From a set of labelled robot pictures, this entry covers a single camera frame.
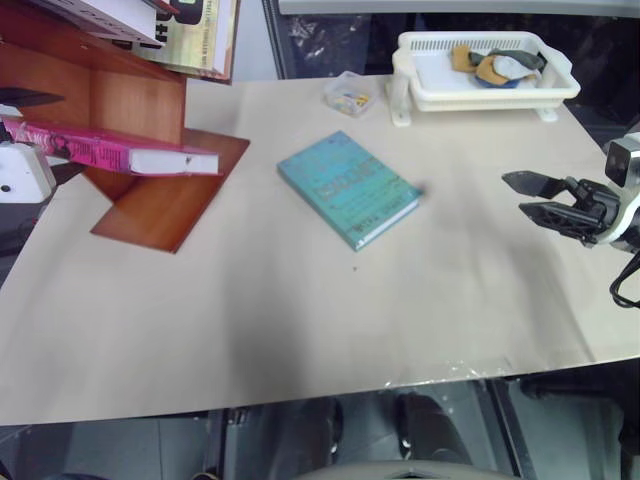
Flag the reddish brown wooden bookshelf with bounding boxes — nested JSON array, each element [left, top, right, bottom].
[[0, 0, 251, 256]]

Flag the white plastic basket tray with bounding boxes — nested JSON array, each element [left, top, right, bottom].
[[384, 30, 582, 129]]

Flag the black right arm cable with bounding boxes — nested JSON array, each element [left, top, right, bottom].
[[609, 247, 640, 309]]

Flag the cloths in basket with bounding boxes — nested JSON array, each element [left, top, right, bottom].
[[482, 47, 547, 81]]

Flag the blue cloth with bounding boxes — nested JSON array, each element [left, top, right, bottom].
[[474, 74, 522, 91]]

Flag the tan cloth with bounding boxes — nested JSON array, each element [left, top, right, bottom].
[[451, 44, 484, 75]]

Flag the pink paperback book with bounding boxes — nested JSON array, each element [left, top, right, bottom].
[[0, 117, 222, 178]]

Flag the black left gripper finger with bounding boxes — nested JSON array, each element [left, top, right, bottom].
[[47, 158, 88, 187], [0, 87, 66, 108]]

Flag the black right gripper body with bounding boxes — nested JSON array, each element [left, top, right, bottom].
[[567, 176, 624, 246]]

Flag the small clear plastic container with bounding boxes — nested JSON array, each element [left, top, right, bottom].
[[322, 70, 379, 119]]

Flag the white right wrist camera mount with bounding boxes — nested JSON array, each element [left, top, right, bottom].
[[597, 132, 640, 256]]

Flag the teal hardcover book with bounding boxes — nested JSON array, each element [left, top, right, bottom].
[[276, 130, 427, 253]]

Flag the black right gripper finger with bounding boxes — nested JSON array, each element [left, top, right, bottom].
[[501, 170, 577, 200], [518, 199, 602, 246]]

